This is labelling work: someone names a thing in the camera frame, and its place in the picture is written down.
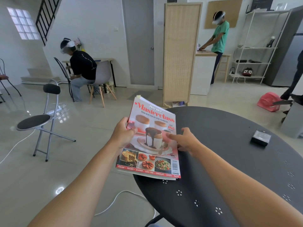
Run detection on white stair steps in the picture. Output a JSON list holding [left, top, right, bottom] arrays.
[[21, 68, 61, 85]]

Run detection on black wall board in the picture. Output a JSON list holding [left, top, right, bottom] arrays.
[[250, 0, 274, 11]]

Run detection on grey storage bin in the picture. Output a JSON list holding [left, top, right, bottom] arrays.
[[281, 101, 303, 139]]

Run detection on white metal shelf rack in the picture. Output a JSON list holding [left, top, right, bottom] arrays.
[[229, 9, 292, 85]]

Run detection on person's left forearm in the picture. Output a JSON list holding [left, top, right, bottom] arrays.
[[28, 139, 122, 227]]

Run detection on pink plastic stool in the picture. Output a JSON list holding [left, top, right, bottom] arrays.
[[257, 92, 282, 112]]

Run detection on black wire chair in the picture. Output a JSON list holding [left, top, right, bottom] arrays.
[[54, 57, 75, 102]]

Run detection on wooden stool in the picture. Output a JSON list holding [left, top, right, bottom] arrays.
[[214, 54, 231, 83]]

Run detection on grey refrigerator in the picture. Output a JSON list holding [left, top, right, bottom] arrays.
[[263, 6, 303, 87]]

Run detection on person's left hand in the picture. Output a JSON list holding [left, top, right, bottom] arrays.
[[110, 117, 138, 154]]

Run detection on grey door mat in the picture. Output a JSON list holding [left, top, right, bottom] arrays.
[[126, 90, 154, 101]]

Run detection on black round metal table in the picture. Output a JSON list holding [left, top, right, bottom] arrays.
[[133, 106, 303, 227]]

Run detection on white headset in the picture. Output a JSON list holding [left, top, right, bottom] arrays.
[[212, 11, 226, 25], [60, 38, 76, 54]]

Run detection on black stair railing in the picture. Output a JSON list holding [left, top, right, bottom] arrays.
[[35, 0, 62, 47]]

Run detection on cork board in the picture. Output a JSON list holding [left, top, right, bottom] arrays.
[[204, 0, 243, 29]]

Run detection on glass block window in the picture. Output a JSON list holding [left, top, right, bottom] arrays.
[[6, 7, 40, 41]]

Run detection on grey door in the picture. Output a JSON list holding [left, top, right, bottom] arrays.
[[121, 0, 158, 90]]

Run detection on person's right forearm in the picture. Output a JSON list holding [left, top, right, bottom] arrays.
[[189, 142, 303, 227]]

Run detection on metal chair red seat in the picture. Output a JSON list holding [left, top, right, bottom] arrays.
[[0, 58, 22, 97]]

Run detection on flower bouquet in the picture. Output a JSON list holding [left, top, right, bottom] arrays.
[[74, 37, 86, 52]]

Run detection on white shell chair wooden legs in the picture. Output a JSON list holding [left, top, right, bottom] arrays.
[[86, 61, 117, 108]]

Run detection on white counter wooden top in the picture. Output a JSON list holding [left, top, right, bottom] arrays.
[[190, 50, 218, 96]]

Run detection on silver folding chair black seat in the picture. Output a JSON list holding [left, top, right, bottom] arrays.
[[16, 79, 77, 162]]

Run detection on rattan folding screen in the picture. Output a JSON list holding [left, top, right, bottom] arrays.
[[163, 2, 203, 108]]

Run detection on glossy cookbook magazine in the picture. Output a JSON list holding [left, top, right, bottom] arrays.
[[116, 95, 182, 181]]

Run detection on small black box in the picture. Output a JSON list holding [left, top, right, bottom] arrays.
[[250, 130, 272, 147]]

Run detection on person's right hand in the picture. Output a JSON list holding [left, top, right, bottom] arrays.
[[166, 127, 202, 156]]

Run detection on white power strip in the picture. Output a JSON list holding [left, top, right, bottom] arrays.
[[46, 105, 62, 115]]

